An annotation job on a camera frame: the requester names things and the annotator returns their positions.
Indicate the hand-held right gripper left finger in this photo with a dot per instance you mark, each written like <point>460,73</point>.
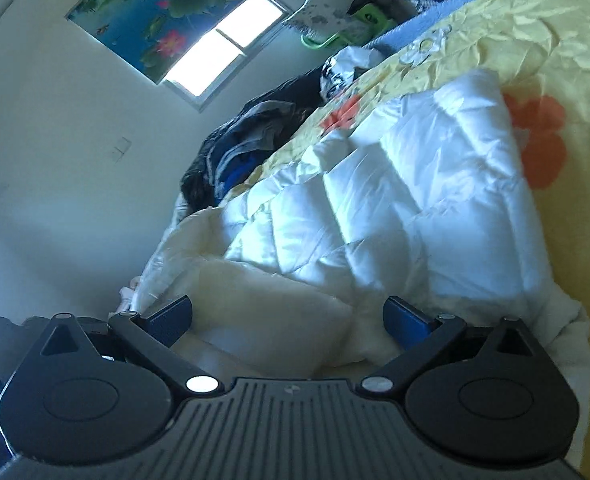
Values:
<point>171,321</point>

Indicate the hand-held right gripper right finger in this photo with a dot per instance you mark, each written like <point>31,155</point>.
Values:
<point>406,321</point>

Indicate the white puffer jacket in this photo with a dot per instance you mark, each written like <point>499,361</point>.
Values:
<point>375,210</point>

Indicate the pile of dark clothes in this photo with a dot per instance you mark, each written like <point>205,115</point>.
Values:
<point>265,120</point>

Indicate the white printed quilt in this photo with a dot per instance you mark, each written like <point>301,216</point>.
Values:
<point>130,295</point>

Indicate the dark patterned garment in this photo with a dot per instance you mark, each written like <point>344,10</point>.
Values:
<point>200,175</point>

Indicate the black white printed cloth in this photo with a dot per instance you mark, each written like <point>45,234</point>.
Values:
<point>335,75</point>

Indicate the blue knit blanket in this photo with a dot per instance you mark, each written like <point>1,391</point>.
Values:
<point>425,17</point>

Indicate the window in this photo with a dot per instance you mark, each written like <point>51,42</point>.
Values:
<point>245,20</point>

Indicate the green plastic chair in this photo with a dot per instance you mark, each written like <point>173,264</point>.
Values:
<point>370,13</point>

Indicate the lotus print roller blind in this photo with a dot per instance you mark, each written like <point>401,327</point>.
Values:
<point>150,10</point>

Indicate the floral cushion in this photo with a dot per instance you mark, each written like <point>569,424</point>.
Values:
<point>325,15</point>

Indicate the yellow carrot print bedsheet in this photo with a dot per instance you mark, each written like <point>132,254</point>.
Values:
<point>550,35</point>

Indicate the white wall switch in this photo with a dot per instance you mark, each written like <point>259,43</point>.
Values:
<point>122,148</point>

